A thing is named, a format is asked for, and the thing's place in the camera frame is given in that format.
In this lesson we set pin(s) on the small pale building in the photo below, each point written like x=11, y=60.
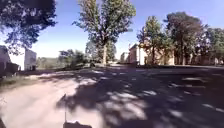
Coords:
x=124, y=57

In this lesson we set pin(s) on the beige building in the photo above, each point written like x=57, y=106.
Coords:
x=134, y=55

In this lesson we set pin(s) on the green bushes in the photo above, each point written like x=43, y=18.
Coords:
x=74, y=58

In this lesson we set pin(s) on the tall poplar tree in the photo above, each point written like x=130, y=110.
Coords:
x=105, y=20

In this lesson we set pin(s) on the slim green tree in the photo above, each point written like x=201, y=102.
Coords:
x=152, y=33

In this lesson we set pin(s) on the low pale building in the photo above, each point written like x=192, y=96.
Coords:
x=46, y=62

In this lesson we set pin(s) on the broad dark-crowned tree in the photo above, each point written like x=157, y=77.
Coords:
x=184, y=30

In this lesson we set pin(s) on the white building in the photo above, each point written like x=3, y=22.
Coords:
x=30, y=60

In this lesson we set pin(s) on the pale sunlit asphalt road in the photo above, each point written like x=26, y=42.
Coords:
x=33, y=100

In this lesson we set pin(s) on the dry grass strip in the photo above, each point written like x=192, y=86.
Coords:
x=13, y=81

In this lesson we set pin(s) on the dark overhanging tree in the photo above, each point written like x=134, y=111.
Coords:
x=23, y=16

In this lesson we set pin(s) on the dark low building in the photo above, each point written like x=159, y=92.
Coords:
x=4, y=60

